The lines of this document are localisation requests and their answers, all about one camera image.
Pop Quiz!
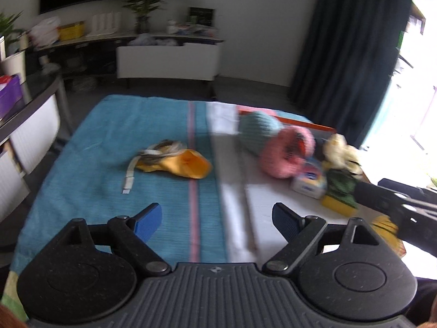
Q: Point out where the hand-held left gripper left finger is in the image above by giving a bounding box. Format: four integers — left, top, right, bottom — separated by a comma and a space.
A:
61, 203, 171, 276

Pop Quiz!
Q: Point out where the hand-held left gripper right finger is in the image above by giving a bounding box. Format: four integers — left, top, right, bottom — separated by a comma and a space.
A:
263, 203, 379, 276

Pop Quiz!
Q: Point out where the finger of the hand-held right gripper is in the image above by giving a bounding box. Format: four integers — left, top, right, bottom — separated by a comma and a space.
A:
355, 182, 408, 216
378, 178, 429, 198

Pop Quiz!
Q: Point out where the white cardboard box orange rim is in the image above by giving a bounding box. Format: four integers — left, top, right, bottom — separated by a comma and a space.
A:
237, 106, 408, 257

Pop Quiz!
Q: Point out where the yellow striped knit cloth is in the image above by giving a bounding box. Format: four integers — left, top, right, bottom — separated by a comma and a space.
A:
370, 215, 405, 251

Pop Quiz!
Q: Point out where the green scouring sponge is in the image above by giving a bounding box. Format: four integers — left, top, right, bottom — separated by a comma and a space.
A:
321, 169, 361, 217

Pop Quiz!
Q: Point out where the cream plush toy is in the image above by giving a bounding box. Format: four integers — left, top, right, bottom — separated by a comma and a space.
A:
323, 133, 364, 175

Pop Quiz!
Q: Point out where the pink knit hat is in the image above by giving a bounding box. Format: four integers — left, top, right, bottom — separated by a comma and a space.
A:
258, 125, 315, 178

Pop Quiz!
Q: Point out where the light blue knit hat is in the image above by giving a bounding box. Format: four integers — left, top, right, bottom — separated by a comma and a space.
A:
238, 111, 284, 154

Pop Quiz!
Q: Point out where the tissue pack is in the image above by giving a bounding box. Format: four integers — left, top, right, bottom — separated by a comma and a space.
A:
291, 159, 327, 199

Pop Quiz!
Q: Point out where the blue towel with pink stripe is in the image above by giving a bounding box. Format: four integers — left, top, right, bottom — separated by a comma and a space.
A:
10, 95, 311, 322

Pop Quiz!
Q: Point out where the orange cloth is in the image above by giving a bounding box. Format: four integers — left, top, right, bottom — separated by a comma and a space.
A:
136, 148, 213, 179

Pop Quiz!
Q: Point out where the bright window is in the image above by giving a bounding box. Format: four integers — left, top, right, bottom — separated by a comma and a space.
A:
362, 0, 437, 192

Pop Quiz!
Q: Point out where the white cloth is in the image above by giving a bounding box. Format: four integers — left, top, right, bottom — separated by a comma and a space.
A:
206, 102, 260, 262

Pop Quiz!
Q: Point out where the dark curtain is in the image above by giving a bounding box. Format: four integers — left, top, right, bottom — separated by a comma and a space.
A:
288, 0, 415, 147

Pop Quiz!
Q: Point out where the white storage bin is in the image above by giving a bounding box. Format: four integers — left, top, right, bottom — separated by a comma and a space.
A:
116, 43, 221, 81

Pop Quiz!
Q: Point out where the pile of clothes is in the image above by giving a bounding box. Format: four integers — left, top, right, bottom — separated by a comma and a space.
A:
128, 33, 180, 46

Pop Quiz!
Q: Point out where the purple box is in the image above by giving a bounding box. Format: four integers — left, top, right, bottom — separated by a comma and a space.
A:
0, 74, 23, 117

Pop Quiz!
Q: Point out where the dark tv stand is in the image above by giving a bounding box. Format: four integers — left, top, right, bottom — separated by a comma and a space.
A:
34, 33, 224, 87

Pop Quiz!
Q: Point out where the shelf clutter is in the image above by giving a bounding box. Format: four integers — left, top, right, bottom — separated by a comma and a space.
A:
167, 20, 219, 37

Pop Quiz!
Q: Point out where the green plant in vase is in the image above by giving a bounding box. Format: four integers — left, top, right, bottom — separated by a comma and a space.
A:
121, 0, 164, 35

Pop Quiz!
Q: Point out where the yellow box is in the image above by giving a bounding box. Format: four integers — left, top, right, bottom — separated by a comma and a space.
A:
58, 21, 85, 40

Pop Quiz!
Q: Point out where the plant in white pot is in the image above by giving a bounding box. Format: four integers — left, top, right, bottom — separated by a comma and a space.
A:
0, 12, 28, 76

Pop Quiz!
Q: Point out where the dark green box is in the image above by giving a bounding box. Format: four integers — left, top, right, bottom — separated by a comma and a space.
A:
189, 7, 215, 27

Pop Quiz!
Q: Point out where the white plastic bag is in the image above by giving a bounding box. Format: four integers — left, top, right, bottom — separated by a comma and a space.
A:
29, 17, 60, 46

